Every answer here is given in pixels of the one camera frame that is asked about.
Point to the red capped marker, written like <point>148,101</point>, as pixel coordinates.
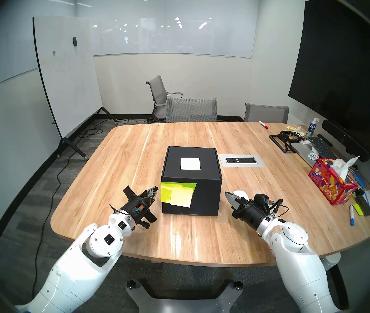
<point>263,125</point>

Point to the white tissue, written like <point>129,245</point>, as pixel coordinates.
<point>343,169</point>

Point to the gray plain-back office chair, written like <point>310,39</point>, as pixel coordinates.
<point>266,114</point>

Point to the whiteboard cleaner spray bottle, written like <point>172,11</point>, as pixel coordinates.
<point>311,129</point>

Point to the pale square sticky note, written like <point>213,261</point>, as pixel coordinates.
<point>190,164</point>

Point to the glass wall whiteboard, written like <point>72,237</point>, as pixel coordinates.
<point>172,28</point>

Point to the white computer mouse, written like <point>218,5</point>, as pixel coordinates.
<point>242,194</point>

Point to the large black wall screen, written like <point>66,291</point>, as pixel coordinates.
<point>341,61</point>

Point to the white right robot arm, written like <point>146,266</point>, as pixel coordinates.
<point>302,270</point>

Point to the yellow sticky note pad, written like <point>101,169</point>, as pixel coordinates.
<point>357,210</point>

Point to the black video conference bar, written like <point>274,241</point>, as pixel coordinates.
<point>344,139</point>

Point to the black laptop stand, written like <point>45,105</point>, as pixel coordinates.
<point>277,142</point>

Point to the yellow sticky note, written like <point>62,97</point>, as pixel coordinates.
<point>165,196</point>
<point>183,198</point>

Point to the black cardboard box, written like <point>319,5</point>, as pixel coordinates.
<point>207,191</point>

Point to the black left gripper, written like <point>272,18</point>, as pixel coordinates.
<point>136,209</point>

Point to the rolling whiteboard on stand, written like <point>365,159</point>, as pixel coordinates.
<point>67,77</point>

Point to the gray mesh office chair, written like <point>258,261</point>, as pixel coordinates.
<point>191,110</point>

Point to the black keyboard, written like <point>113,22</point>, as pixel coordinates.
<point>321,147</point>

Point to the gray office chair with armrests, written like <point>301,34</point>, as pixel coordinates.
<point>157,90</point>

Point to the blue capped marker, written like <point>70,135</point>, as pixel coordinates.
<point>351,216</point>

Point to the lime green sticky note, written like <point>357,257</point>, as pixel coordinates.
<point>167,186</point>

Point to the small dotted white blocks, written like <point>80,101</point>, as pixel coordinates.
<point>291,127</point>

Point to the red floral tissue box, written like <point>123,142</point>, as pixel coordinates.
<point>328,185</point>

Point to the dark whiteboard eraser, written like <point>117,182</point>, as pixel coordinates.
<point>364,205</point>

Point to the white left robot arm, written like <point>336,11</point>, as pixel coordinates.
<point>74,276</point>

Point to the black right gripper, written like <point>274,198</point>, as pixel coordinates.
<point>255,212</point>

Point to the blue fly swatter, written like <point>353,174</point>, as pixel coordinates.
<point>360,180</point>

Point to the silver laptop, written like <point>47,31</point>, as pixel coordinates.
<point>302,152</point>

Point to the silver table power panel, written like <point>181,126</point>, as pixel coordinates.
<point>241,160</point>

